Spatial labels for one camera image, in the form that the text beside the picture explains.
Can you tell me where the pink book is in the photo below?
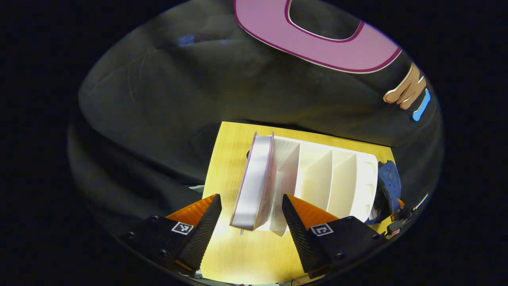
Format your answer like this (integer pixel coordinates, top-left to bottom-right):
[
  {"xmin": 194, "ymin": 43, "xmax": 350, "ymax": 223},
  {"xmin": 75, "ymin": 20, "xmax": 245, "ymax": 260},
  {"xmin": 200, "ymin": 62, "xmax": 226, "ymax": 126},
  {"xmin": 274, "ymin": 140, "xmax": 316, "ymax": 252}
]
[{"xmin": 229, "ymin": 131, "xmax": 277, "ymax": 231}]

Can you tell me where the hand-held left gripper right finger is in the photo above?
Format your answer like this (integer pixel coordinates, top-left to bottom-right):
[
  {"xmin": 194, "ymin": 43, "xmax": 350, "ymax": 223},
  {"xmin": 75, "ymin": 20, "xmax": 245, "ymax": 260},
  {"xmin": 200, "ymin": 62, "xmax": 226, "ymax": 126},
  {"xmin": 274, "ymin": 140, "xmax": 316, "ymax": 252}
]
[{"xmin": 282, "ymin": 194, "xmax": 385, "ymax": 278}]

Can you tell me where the white bookshelf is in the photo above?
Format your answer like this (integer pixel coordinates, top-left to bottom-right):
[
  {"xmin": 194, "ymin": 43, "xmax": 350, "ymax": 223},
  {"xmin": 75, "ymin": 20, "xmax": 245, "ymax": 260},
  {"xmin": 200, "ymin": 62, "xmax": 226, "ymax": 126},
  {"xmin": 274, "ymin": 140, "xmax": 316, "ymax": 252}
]
[{"xmin": 254, "ymin": 135, "xmax": 379, "ymax": 238}]

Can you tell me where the black backdrop cloth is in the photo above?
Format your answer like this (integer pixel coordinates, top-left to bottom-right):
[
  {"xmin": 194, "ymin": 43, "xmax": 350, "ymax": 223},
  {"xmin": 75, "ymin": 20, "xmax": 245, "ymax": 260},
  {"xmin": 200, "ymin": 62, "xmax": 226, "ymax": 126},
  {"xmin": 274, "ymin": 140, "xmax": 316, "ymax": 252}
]
[{"xmin": 67, "ymin": 0, "xmax": 443, "ymax": 239}]

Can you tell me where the blue schoolbag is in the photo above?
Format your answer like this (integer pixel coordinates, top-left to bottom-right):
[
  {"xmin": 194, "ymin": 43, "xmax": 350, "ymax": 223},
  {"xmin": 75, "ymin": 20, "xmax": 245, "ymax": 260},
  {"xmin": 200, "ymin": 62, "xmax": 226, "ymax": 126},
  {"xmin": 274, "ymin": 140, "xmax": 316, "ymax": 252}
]
[{"xmin": 365, "ymin": 160, "xmax": 402, "ymax": 225}]

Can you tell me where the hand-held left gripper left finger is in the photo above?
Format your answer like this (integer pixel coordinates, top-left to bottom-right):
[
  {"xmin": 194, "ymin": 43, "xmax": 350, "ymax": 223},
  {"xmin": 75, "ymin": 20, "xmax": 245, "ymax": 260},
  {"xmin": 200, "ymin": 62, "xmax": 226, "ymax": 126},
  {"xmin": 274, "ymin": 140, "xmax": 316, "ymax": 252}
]
[{"xmin": 125, "ymin": 194, "xmax": 223, "ymax": 276}]

